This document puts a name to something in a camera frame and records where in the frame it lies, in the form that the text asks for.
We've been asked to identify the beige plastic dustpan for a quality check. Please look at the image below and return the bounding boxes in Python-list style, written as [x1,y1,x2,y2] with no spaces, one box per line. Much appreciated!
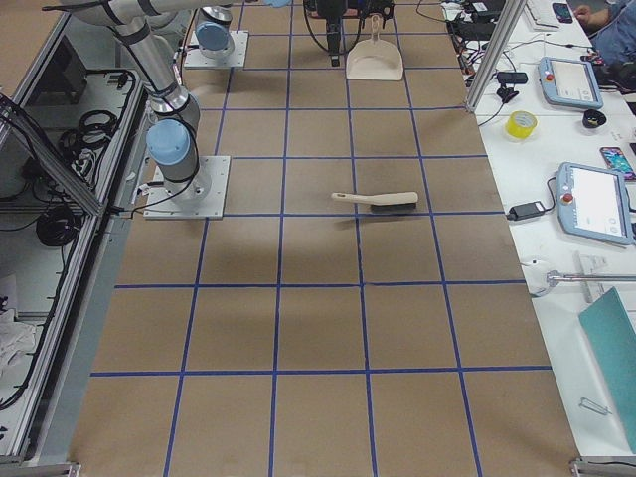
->
[346,14,403,81]

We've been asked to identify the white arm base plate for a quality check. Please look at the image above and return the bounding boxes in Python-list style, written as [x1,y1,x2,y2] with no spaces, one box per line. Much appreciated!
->
[184,31,249,70]
[142,156,231,220]

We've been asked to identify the blue teach pendant near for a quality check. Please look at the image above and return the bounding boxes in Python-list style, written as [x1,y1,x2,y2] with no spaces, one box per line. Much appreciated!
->
[556,162,635,246]

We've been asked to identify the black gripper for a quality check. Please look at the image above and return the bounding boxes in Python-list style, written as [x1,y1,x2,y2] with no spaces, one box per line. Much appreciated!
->
[303,0,395,67]

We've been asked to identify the person hand at desk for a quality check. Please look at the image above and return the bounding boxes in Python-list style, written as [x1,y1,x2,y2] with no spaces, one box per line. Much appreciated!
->
[573,5,610,29]

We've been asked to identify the white crumpled cloth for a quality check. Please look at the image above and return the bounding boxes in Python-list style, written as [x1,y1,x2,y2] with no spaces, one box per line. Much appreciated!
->
[0,275,39,382]

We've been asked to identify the black power adapter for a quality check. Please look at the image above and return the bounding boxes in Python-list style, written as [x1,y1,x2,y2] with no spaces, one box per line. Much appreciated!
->
[506,201,553,222]

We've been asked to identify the blue teach pendant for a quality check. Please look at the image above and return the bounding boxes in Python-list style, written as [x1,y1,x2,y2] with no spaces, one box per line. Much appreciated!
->
[556,162,635,246]
[538,57,603,109]

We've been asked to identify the aluminium frame post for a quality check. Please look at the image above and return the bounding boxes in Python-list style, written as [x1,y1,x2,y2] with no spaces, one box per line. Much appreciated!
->
[465,0,526,112]

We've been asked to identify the teal folder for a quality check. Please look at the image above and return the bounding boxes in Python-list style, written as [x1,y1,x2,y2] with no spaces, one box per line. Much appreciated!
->
[578,287,635,452]

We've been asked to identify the blue teach pendant far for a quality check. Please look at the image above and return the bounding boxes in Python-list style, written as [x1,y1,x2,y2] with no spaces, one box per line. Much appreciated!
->
[538,57,603,109]

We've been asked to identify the white desk lamp base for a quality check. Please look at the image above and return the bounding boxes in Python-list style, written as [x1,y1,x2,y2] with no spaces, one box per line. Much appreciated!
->
[520,257,554,298]

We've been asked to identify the smartphone colourful screen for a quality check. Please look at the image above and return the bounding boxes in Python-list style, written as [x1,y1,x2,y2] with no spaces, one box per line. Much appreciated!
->
[599,147,636,182]

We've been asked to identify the beige hand brush black bristles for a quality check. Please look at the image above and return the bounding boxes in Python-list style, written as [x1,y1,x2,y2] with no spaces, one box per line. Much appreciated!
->
[331,192,419,213]

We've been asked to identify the yellow tape roll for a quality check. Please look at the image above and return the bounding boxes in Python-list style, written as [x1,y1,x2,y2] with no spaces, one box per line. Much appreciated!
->
[505,110,538,140]

